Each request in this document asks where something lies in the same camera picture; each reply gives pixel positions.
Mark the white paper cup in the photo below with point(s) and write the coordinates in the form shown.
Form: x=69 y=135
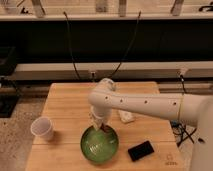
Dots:
x=42 y=127

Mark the green ceramic bowl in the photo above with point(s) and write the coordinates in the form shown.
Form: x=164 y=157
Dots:
x=98 y=146

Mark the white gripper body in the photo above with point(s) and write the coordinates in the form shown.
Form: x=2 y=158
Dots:
x=99 y=121

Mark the black rectangular block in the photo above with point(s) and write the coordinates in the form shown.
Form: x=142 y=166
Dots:
x=140 y=151

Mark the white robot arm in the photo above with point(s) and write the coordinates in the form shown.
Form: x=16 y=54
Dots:
x=190 y=109

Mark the red pepper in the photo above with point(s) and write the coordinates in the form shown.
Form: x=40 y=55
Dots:
x=105 y=128

